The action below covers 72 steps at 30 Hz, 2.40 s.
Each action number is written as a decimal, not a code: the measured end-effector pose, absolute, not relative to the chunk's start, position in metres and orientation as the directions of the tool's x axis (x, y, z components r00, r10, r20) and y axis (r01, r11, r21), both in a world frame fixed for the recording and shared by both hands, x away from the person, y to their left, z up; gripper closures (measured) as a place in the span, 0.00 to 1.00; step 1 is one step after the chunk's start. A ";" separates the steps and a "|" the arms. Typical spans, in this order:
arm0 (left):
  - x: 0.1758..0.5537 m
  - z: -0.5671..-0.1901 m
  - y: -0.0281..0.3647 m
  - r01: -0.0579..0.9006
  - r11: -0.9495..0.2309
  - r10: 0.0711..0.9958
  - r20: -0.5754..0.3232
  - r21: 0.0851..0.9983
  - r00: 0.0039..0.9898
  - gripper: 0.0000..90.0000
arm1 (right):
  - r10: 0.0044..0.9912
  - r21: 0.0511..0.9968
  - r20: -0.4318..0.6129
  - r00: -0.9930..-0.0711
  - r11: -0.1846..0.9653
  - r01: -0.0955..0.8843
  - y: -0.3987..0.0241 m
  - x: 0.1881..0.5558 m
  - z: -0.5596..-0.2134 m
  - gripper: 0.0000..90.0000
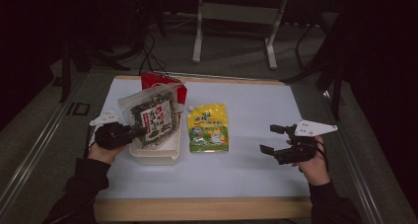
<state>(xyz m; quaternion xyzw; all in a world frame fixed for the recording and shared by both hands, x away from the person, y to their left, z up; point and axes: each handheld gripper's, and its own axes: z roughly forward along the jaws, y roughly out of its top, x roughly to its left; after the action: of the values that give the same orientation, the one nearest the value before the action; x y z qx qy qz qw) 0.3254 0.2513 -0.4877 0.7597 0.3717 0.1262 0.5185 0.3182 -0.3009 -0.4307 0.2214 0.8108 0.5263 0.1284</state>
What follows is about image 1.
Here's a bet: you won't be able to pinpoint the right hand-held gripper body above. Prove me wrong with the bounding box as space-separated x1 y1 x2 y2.
273 118 339 166

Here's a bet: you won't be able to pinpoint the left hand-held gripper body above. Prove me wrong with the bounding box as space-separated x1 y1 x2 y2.
89 110 137 151

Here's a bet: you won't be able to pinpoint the clear dried seaweed packet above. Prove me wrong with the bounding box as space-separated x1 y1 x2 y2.
116 82 181 150

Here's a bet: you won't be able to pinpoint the white plastic container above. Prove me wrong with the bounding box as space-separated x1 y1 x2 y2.
128 112 182 167

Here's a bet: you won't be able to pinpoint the red seasoning packet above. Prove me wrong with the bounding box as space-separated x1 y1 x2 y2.
140 71 188 106

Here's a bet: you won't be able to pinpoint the person's left hand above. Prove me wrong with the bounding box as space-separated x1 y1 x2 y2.
86 140 130 166

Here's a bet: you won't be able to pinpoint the person's right hand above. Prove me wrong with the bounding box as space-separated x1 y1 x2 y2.
285 134 331 187

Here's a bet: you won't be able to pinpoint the pale blue table mat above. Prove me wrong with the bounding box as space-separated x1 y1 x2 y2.
98 78 319 199

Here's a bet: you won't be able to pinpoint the yellow sauce pouch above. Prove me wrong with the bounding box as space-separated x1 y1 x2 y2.
186 102 230 154

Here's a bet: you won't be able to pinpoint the black stand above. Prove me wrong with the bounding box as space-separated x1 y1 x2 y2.
58 36 132 104
282 20 348 121

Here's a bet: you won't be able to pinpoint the white metal stand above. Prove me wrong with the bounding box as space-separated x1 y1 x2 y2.
192 0 290 71

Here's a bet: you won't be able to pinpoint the metal floor rail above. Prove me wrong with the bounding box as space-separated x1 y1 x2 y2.
323 90 383 224
0 73 87 212

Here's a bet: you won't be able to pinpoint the black floor cables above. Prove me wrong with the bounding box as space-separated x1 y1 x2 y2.
137 28 171 78

